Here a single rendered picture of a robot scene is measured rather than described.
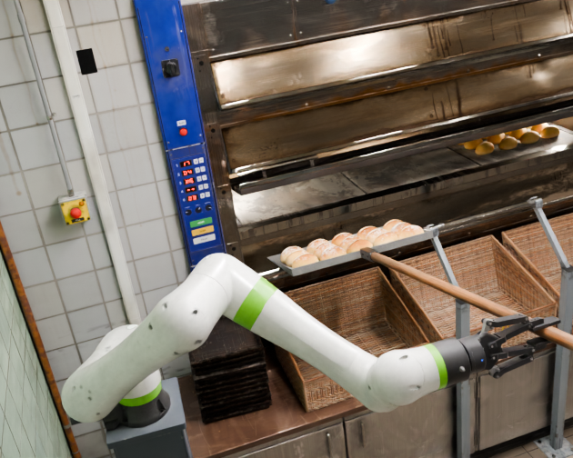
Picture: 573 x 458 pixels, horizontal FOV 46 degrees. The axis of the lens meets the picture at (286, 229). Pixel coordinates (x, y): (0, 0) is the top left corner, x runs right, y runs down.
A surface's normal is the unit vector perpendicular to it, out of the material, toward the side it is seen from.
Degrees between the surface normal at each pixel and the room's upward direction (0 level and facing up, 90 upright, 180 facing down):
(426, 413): 90
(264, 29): 93
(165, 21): 90
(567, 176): 70
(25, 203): 90
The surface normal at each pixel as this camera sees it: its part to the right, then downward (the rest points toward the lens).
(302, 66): 0.25, 0.06
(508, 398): 0.31, 0.33
